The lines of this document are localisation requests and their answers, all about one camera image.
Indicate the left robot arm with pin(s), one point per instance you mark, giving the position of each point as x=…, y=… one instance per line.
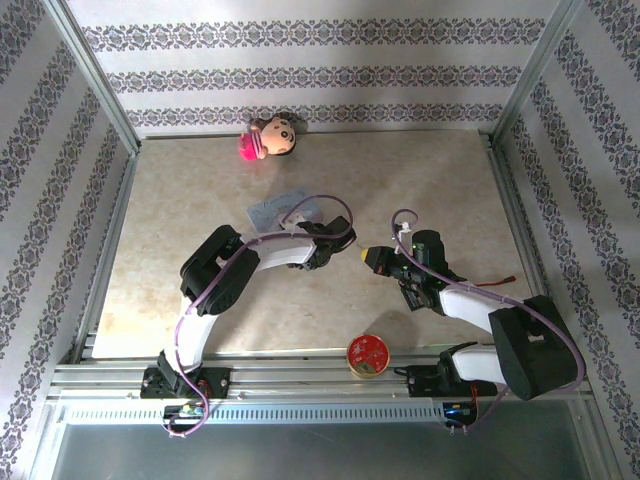
x=280, y=252

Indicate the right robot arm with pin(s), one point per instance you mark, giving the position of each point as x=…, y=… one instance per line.
x=470, y=305

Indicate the round red tin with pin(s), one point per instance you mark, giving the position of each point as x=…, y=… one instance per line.
x=368, y=352

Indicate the plush doll with pink hat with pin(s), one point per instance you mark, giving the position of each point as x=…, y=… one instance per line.
x=277, y=135

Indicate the small connector board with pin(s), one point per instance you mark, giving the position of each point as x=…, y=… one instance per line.
x=457, y=412
x=187, y=410

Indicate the grey metal sheet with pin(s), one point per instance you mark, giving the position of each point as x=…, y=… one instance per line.
x=320, y=455

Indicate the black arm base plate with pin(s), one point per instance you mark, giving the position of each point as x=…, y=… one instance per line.
x=420, y=382
x=220, y=382

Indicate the aluminium side rail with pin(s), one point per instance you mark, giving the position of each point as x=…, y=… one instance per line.
x=525, y=250
x=107, y=260

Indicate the aluminium back rail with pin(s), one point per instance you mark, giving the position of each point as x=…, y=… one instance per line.
x=400, y=133

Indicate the aluminium front rail bed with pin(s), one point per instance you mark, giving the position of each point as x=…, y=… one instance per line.
x=300, y=380

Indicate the aluminium frame post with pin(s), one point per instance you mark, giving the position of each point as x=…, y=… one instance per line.
x=540, y=65
x=95, y=85

